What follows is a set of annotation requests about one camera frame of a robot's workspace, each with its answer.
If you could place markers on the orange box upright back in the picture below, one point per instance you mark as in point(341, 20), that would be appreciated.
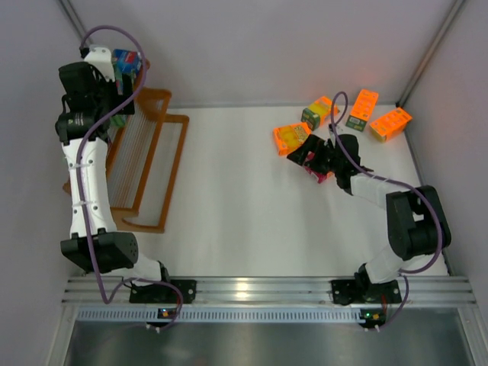
point(362, 110)

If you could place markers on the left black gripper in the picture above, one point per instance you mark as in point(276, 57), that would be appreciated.
point(124, 95)

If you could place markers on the orange green box yellow sponge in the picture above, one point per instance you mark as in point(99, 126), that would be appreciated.
point(317, 112)

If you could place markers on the orange box far right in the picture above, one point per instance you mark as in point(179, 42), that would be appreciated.
point(390, 125)

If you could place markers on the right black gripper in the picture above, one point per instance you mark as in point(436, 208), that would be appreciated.
point(318, 151)

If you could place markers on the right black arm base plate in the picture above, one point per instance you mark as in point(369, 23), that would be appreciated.
point(348, 291)

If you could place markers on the blue green sponge pack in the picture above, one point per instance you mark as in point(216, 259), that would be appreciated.
point(118, 121)
point(126, 62)

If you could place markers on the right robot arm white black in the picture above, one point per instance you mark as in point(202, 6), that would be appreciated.
point(416, 222)

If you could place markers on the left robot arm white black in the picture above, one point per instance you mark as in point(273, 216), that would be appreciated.
point(95, 244)

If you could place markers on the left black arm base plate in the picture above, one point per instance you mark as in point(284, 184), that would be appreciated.
point(154, 293)

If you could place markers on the aluminium mounting rail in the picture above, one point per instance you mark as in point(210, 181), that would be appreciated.
point(435, 291)

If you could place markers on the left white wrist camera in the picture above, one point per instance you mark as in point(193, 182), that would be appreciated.
point(101, 58)

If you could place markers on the pink scrubber sponge box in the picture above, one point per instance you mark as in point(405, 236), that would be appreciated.
point(319, 177)

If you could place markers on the orange three-tier wire shelf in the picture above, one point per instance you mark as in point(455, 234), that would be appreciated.
point(142, 163)

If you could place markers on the slotted grey cable duct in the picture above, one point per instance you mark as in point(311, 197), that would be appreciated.
point(228, 315)

